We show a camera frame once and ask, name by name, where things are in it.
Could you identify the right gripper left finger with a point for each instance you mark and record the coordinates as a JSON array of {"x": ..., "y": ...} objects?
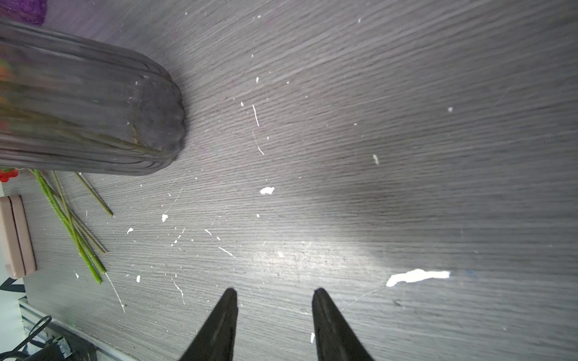
[{"x": 216, "y": 338}]

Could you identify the purple blue glass vase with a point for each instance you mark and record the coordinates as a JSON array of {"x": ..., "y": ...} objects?
[{"x": 25, "y": 11}]

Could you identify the dark maroon glass vase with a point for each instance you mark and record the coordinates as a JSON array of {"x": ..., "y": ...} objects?
[{"x": 73, "y": 104}]

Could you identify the pink object at table edge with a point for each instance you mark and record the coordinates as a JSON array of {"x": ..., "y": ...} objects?
[{"x": 16, "y": 243}]

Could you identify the mixed colour rose bunch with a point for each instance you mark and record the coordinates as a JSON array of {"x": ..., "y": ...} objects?
[{"x": 83, "y": 239}]

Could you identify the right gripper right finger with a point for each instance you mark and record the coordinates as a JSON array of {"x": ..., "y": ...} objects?
[{"x": 334, "y": 338}]

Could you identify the red rose flower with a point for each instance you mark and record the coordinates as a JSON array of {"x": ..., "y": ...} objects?
[{"x": 8, "y": 173}]

